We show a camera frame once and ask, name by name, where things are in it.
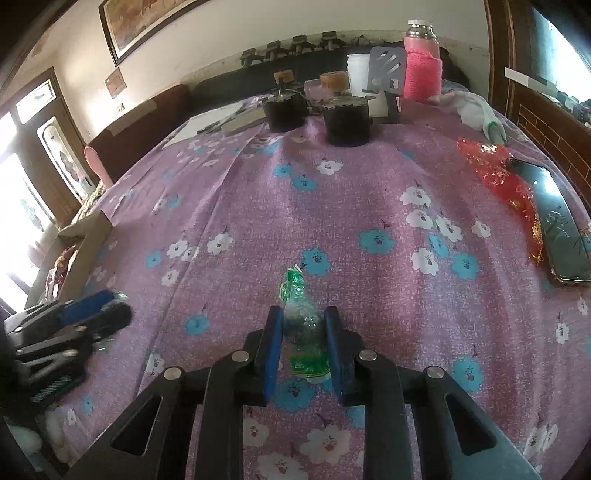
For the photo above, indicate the white fuzzy cloth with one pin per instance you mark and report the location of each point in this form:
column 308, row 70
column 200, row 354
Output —
column 51, row 424

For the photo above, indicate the black jar with cork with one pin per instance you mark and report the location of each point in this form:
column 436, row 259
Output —
column 346, row 120
column 284, row 113

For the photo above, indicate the grey notebook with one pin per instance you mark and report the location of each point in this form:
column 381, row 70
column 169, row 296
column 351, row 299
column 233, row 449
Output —
column 247, row 121

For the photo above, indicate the large framed picture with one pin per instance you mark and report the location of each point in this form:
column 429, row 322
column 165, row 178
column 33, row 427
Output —
column 138, row 23

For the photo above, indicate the white paper sheet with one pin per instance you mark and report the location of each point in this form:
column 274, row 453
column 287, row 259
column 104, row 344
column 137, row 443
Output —
column 203, row 122

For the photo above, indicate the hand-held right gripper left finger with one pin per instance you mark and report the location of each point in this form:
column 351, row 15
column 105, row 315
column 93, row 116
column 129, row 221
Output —
column 272, row 350

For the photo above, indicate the wooden door with glass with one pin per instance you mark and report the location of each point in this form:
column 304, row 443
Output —
column 55, row 152

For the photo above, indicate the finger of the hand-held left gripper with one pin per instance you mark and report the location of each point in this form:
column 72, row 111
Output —
column 111, row 319
column 87, row 304

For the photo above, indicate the grey slotted spatula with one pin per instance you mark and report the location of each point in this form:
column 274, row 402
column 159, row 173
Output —
column 388, row 67

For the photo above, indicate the red plastic wrapper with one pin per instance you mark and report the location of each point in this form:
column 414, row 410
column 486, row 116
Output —
column 503, row 180

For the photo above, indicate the pink chair back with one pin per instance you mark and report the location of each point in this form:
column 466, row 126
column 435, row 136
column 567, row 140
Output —
column 97, row 166

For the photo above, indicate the white plastic container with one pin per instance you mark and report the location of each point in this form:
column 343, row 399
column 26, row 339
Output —
column 358, row 69

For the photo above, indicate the black pen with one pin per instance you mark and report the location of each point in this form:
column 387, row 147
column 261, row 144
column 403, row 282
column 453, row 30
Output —
column 221, row 122

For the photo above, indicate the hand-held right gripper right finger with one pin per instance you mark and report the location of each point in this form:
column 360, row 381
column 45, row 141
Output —
column 334, row 350

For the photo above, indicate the cardboard box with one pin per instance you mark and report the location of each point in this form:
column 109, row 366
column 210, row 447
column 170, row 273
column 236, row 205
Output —
column 92, row 230

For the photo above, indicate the wooden furniture panel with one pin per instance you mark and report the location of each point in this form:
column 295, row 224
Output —
column 531, row 115

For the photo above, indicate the dark sofa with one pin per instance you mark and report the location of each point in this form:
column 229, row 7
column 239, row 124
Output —
column 152, row 115

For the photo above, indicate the clear plastic item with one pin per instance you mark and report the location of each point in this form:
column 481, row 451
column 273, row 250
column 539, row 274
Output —
column 313, row 87

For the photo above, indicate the bottle with pink sleeve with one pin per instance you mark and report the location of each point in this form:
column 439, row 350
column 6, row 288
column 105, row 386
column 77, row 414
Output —
column 422, row 69

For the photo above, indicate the purple floral blanket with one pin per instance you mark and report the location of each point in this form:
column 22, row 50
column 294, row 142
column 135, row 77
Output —
column 369, row 194

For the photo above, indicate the dark ornament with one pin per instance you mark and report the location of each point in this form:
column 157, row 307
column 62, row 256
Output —
column 300, row 42
column 274, row 48
column 251, row 55
column 330, row 39

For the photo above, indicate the green candy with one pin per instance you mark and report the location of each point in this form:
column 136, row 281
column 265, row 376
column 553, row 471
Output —
column 300, row 318

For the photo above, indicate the small framed picture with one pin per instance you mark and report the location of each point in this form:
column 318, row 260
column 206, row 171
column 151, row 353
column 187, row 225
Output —
column 115, row 83

